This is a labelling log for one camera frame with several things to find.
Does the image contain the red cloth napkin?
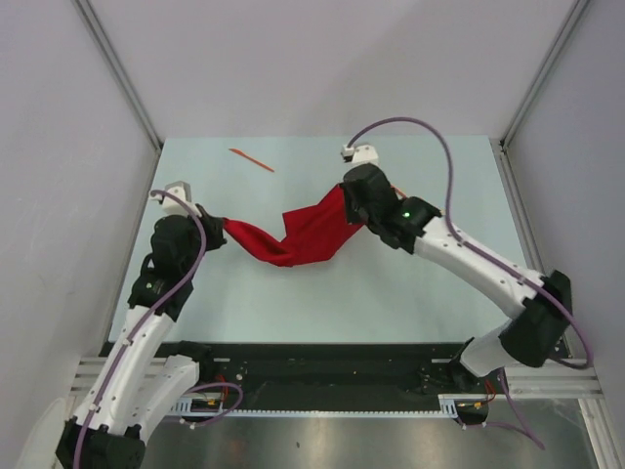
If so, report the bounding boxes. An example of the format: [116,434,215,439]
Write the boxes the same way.
[224,186,362,268]

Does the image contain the orange plastic knife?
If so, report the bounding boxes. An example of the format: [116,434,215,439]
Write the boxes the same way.
[229,148,274,173]

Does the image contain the orange plastic spoon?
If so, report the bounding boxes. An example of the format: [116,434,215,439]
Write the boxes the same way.
[393,186,406,198]

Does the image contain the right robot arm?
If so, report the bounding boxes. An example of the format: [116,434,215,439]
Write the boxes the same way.
[340,163,571,392]

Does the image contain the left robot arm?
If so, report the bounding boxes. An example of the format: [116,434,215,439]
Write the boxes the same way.
[56,204,226,468]

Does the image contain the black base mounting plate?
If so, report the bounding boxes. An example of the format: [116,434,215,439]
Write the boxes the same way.
[99,341,570,416]

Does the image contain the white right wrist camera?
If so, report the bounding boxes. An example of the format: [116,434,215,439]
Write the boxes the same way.
[340,144,379,166]

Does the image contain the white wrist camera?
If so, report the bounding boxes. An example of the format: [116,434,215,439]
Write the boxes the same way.
[340,144,379,166]
[148,181,200,216]

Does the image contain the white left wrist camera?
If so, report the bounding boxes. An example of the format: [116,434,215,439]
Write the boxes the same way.
[148,181,200,216]

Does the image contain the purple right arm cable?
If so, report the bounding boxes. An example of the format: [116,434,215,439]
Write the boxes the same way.
[349,115,595,450]

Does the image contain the right aluminium frame post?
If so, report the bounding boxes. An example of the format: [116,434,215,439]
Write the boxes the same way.
[500,0,595,148]

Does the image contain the aluminium frame post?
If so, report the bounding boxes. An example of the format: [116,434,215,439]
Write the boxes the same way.
[70,0,164,154]
[500,0,595,148]

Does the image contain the white slotted cable duct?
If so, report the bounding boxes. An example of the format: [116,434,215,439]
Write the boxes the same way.
[166,395,493,421]

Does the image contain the left aluminium frame post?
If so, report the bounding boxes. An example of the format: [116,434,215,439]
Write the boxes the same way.
[70,0,164,154]

